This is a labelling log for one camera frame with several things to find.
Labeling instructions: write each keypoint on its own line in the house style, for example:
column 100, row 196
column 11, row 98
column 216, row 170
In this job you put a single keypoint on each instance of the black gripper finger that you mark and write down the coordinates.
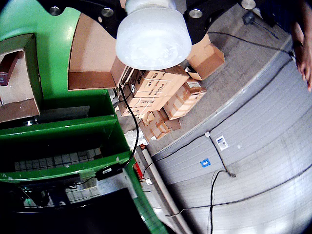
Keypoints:
column 207, row 7
column 92, row 7

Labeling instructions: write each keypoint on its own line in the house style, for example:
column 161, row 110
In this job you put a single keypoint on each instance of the white bottle with teal label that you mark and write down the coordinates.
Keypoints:
column 153, row 41

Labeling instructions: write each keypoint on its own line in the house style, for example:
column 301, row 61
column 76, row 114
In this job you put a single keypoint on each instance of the bare left forearm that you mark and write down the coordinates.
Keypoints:
column 307, row 24

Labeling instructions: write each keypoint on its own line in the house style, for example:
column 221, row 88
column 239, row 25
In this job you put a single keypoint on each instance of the open brown cardboard box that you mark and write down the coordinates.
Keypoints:
column 90, row 48

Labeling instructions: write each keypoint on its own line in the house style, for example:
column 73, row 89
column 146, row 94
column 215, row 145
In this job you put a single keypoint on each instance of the printed brown cardboard box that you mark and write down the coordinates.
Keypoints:
column 156, row 85

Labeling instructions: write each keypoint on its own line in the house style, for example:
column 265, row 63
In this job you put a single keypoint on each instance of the taped brown cardboard box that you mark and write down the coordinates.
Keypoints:
column 182, row 102

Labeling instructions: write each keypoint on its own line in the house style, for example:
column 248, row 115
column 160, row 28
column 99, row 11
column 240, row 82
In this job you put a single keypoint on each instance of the shallow cardboard tray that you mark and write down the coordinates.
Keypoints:
column 22, row 80

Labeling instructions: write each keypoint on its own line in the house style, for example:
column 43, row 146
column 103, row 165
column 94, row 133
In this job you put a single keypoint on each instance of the small brown cardboard boxes pile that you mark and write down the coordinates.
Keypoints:
column 156, row 129

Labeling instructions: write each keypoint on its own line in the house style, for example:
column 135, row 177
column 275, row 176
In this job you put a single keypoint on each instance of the small red item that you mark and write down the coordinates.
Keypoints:
column 138, row 171

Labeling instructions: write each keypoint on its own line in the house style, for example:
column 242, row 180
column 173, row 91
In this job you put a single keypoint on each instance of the person's left hand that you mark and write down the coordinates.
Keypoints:
column 303, row 61

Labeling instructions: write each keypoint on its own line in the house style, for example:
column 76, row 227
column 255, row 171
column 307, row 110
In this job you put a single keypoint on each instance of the black floor stand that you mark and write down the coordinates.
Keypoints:
column 248, row 17

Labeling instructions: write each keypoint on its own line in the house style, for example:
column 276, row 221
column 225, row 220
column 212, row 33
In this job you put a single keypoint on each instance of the dark red carton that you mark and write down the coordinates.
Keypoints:
column 7, row 70

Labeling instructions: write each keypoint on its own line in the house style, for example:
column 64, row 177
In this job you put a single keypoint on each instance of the green metal shelf unit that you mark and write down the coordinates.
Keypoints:
column 73, row 126

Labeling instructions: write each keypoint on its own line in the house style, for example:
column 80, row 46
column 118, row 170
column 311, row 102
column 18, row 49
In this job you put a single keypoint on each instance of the black power adapter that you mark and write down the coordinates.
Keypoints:
column 107, row 171

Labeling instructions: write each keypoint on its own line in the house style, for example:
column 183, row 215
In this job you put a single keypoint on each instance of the long white pipe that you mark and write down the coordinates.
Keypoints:
column 165, row 192

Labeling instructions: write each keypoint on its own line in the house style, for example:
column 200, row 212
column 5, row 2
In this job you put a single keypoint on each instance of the black monitor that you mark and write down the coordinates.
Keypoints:
column 85, row 214

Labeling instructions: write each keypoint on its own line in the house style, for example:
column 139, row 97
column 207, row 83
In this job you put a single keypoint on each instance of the white and blue wall label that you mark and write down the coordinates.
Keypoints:
column 222, row 143

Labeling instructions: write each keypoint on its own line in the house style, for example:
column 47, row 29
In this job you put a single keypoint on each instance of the blue square wall sign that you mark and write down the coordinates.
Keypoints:
column 205, row 163

